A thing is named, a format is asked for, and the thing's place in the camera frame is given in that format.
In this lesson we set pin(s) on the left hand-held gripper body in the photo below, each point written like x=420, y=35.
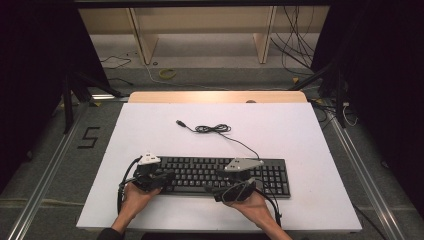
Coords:
x=146, y=176

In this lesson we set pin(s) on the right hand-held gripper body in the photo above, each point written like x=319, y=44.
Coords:
x=238, y=191

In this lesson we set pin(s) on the black keyboard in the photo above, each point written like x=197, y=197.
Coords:
x=200, y=175

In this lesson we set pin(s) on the person's right hand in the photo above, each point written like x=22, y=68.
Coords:
x=251, y=208

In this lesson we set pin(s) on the person's left hand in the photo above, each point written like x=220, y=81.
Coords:
x=136, y=201

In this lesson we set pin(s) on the white table cover board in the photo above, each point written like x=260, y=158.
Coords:
x=283, y=133

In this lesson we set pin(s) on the light wooden table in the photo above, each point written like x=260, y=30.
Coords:
x=200, y=96

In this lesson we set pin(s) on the yellow tape roll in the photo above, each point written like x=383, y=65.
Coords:
x=166, y=74

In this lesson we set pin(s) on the black metal stand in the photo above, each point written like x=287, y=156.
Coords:
x=339, y=100
x=68, y=106

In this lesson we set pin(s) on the light wooden shelf unit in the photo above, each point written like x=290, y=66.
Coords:
x=200, y=20

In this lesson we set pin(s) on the black curtain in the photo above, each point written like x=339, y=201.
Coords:
x=33, y=66
x=383, y=83

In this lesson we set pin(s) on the aluminium floor rail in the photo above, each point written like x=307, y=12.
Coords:
x=370, y=186
x=43, y=186

